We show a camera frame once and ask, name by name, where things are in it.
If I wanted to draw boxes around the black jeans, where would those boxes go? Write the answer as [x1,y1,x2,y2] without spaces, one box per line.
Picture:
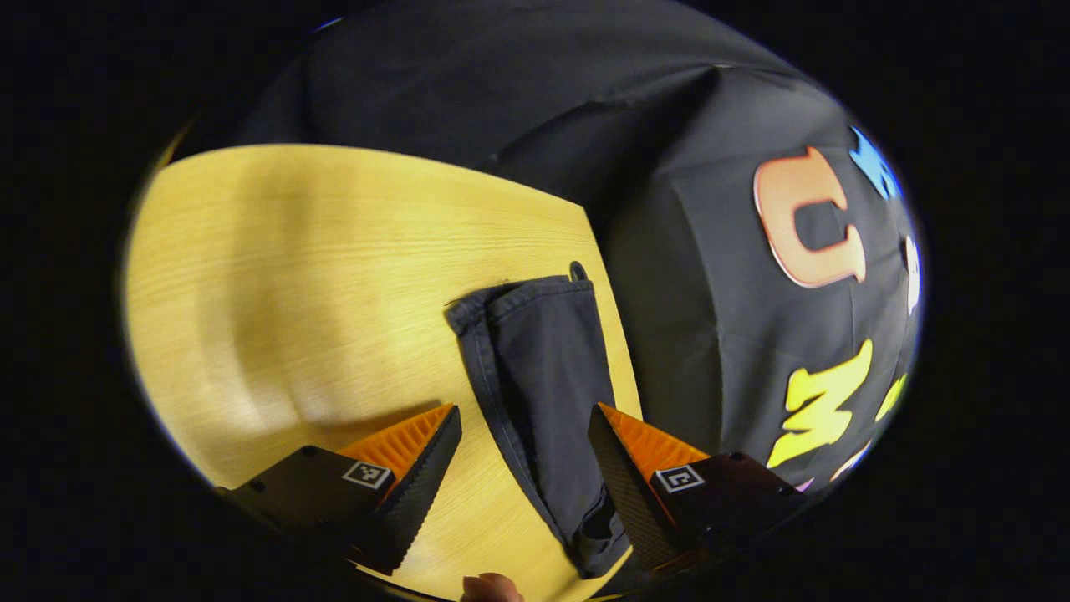
[445,274,633,580]

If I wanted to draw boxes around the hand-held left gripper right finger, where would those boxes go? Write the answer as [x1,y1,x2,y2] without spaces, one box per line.
[588,403,808,576]

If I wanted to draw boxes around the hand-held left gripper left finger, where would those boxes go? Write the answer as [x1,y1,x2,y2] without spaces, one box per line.
[216,404,463,576]

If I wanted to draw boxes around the black backdrop cloth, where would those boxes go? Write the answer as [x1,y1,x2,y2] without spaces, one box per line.
[171,0,925,496]

